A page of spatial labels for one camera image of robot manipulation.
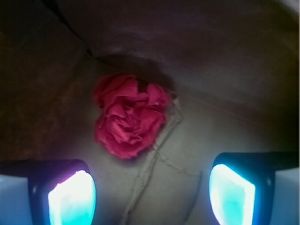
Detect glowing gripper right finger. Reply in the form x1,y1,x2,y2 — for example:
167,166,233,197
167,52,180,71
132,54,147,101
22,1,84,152
209,152,300,225

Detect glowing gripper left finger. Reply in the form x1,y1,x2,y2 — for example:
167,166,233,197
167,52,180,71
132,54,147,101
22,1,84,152
0,159,97,225

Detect red paper ball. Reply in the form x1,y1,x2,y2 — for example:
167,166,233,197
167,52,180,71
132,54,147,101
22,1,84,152
93,74,171,159

